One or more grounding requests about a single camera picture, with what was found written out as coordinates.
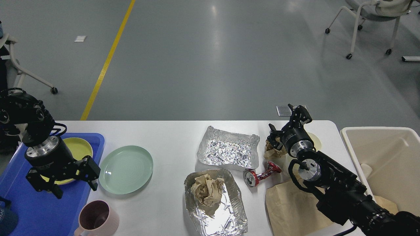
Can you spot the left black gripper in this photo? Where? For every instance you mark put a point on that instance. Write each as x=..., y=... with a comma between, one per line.
x=52, y=156

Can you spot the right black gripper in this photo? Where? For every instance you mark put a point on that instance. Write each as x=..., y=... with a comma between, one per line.
x=294, y=138

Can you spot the pink mug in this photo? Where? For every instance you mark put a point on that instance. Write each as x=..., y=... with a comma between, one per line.
x=97, y=218

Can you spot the mint green plate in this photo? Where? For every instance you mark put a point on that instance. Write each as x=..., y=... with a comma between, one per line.
x=126, y=170

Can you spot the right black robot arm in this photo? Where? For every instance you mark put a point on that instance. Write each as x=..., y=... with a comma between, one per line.
x=341, y=197

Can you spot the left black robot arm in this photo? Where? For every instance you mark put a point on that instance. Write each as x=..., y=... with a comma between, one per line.
x=25, y=116

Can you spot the metal floor plate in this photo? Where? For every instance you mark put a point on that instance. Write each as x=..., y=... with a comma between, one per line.
x=286, y=111

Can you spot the crumpled brown paper ball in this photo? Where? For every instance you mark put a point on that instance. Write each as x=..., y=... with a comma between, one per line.
x=271, y=154

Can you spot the white paper cup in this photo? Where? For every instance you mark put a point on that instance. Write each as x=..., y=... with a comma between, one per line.
x=288, y=158

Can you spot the yellow plate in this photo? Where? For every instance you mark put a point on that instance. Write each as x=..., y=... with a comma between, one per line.
x=79, y=148

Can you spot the blue plastic tray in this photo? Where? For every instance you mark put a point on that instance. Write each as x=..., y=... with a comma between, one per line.
x=41, y=213

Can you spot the crushed red soda can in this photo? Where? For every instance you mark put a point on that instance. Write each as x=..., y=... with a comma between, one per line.
x=252, y=179

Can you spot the empty foil tray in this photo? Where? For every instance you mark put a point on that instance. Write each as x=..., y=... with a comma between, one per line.
x=230, y=150

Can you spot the brown paper bag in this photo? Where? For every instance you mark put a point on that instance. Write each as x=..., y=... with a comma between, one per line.
x=293, y=212

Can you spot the white cup in bin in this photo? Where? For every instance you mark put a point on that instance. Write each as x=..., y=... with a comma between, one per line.
x=366, y=169

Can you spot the crumpled brown paper in tray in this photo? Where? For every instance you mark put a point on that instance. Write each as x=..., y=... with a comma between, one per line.
x=208, y=192

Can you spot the foil tray with paper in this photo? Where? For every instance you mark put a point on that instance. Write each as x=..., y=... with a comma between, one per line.
x=228, y=218

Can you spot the beige plastic bin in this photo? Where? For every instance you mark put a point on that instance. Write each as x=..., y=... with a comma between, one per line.
x=394, y=155

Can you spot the left white chair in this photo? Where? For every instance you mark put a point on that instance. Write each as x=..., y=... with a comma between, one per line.
x=9, y=40

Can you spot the white bar on floor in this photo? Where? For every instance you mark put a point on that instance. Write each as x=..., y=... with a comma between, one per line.
x=411, y=58

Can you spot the white floor tile marker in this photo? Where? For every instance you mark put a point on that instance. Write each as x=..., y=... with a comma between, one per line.
x=80, y=38

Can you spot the grey office chair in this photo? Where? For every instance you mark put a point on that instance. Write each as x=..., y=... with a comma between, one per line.
x=376, y=11

